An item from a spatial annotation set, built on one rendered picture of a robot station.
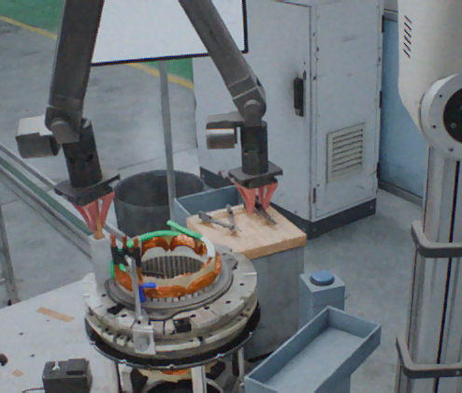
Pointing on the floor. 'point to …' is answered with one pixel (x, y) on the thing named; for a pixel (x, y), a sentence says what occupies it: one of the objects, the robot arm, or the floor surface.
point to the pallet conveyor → (64, 218)
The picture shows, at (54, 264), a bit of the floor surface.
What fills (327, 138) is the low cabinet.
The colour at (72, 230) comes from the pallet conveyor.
